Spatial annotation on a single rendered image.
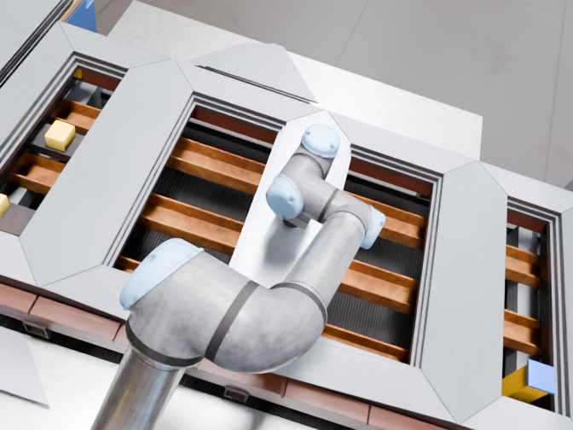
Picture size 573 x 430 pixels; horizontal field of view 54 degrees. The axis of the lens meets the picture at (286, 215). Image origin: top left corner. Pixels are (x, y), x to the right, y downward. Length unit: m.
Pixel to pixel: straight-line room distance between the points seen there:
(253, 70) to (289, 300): 1.12
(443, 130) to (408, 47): 1.59
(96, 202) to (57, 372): 0.38
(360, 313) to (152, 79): 0.86
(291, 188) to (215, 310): 0.39
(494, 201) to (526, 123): 1.77
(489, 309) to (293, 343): 0.76
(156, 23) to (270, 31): 1.35
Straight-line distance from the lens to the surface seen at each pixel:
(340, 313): 1.61
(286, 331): 0.71
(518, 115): 3.34
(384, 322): 1.64
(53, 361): 1.37
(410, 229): 1.66
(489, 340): 1.37
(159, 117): 1.49
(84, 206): 1.32
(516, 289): 1.73
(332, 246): 0.89
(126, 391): 0.81
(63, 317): 1.24
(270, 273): 1.25
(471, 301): 1.39
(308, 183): 1.03
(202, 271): 0.71
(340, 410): 1.22
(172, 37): 1.88
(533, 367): 1.37
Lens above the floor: 1.96
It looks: 55 degrees down
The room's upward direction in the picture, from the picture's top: 19 degrees clockwise
